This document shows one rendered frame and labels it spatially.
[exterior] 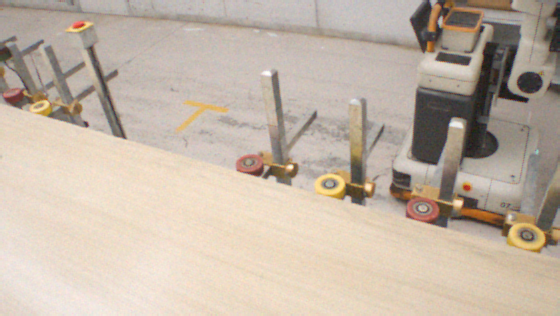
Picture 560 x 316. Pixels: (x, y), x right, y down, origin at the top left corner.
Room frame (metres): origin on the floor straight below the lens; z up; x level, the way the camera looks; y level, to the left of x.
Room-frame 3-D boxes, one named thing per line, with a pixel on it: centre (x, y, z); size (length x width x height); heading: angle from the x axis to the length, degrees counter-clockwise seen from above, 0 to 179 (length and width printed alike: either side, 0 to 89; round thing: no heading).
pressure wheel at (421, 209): (0.76, -0.31, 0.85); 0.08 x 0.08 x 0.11
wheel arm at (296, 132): (1.20, 0.00, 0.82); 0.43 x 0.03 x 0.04; 148
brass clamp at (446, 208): (0.84, -0.38, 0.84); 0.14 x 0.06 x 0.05; 58
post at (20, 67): (1.77, 1.07, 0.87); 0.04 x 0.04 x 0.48; 58
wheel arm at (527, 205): (0.80, -0.63, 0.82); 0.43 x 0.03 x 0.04; 148
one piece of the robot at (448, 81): (1.81, -0.87, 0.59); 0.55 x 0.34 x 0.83; 147
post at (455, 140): (0.83, -0.40, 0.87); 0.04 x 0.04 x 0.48; 58
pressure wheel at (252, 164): (1.03, 0.11, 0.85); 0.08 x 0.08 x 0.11
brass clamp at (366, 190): (0.98, -0.17, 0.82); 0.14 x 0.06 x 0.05; 58
